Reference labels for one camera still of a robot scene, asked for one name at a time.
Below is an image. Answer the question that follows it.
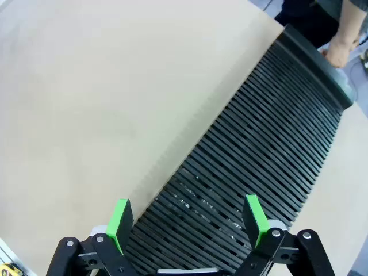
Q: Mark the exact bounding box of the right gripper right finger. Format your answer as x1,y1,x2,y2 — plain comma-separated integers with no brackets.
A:
235,194,336,276

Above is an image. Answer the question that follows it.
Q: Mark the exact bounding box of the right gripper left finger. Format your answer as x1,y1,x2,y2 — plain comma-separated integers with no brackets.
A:
45,198,137,276

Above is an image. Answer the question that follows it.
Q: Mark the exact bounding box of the person's left forearm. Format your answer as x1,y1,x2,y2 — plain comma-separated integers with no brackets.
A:
327,0,368,47

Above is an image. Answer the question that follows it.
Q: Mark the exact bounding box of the person's left hand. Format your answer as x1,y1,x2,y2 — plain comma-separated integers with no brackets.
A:
320,31,360,69

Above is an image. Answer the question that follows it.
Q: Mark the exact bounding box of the black slotted PCB rack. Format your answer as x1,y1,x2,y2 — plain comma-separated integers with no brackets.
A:
123,24,355,276

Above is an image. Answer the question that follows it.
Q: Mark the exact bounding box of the yellow tape measure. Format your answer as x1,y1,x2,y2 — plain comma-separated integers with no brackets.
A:
0,262,23,276

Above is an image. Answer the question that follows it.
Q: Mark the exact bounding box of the white slotted base plate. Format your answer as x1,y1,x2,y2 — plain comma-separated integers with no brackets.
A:
0,237,38,276

